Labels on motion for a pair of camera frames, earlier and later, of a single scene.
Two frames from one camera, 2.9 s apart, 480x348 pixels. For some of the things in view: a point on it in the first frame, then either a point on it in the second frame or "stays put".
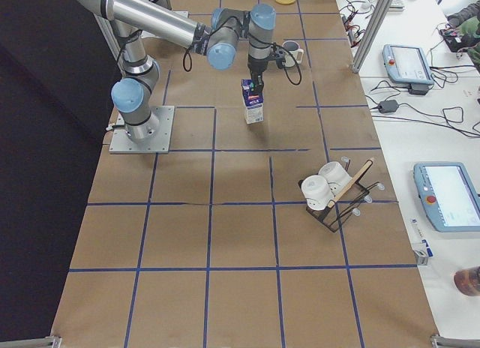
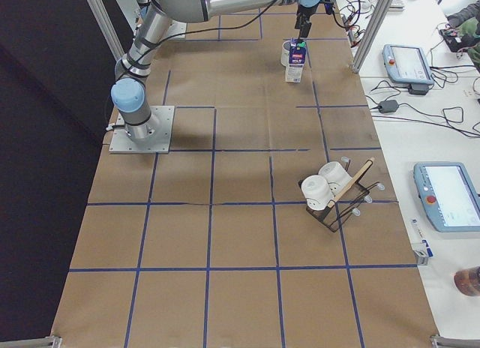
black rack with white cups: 332,193 stays put
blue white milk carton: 253,100 → 297,55
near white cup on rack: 317,191 stays put
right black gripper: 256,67 → 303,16
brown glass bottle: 467,281 stays put
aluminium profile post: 375,25 stays put
